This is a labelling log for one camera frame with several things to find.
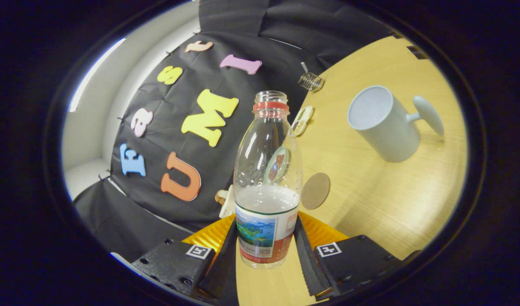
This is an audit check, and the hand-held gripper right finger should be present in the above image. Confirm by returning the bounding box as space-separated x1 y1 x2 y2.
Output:
294 211 403 301

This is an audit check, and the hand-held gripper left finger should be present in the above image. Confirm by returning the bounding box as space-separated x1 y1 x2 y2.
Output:
132 215 237 300

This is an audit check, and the clear plastic juice bottle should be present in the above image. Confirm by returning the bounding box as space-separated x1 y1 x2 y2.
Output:
234 91 303 269

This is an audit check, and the round brown coaster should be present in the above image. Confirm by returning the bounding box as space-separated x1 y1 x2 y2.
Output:
301 172 331 210

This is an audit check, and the pale grey cup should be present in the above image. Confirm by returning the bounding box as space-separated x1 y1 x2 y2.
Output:
347 85 445 163

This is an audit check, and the white toaster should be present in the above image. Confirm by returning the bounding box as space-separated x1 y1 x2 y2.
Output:
219 185 236 218

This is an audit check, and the wooden table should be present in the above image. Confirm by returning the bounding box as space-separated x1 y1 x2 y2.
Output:
236 35 469 306

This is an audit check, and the small white dish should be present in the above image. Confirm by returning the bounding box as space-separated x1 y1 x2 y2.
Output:
291 105 314 137

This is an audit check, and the black backdrop cloth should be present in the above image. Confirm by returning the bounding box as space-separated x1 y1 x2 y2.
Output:
73 0 396 264

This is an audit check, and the large ceiling light panel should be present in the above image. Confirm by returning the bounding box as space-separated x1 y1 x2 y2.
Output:
69 37 127 113

